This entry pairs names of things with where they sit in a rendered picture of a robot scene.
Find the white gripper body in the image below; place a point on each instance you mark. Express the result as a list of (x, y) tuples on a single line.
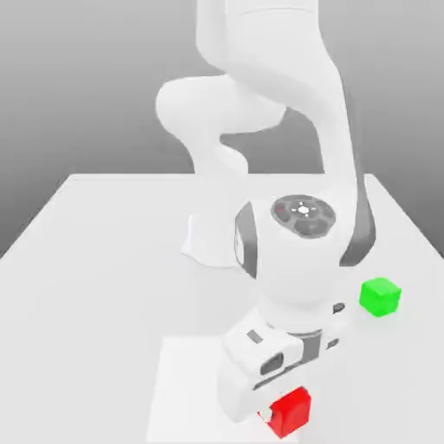
[(239, 395)]

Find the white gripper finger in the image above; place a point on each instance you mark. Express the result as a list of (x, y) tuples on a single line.
[(266, 415)]

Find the small red cube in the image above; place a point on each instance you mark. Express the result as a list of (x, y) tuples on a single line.
[(291, 412)]

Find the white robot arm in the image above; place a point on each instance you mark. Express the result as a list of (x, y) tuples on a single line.
[(298, 263)]

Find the small green cube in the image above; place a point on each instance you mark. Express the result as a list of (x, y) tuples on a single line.
[(380, 296)]

